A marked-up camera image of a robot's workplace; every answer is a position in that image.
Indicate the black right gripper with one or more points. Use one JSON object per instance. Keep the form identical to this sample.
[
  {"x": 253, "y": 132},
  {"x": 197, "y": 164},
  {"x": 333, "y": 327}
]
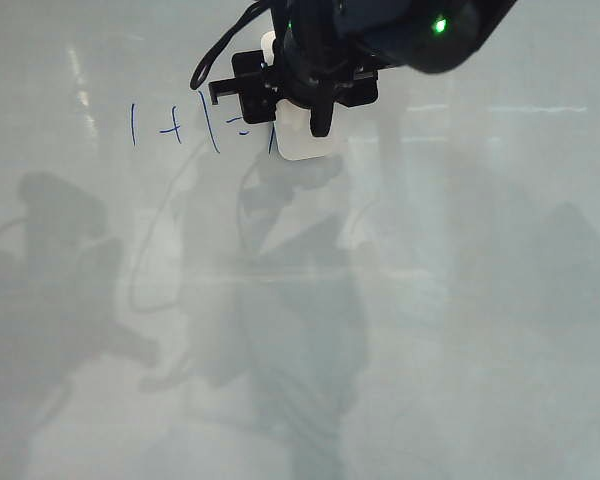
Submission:
[{"x": 305, "y": 87}]

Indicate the white rounded whiteboard eraser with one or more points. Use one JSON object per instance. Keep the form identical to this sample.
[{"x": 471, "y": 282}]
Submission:
[{"x": 300, "y": 145}]

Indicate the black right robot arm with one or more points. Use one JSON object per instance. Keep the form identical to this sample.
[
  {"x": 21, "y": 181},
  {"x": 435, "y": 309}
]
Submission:
[{"x": 405, "y": 30}]

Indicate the blue marker writing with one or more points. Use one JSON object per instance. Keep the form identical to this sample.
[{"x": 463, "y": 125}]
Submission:
[{"x": 133, "y": 125}]

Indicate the white glossy black-framed whiteboard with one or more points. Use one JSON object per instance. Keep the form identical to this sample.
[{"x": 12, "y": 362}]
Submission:
[{"x": 430, "y": 300}]

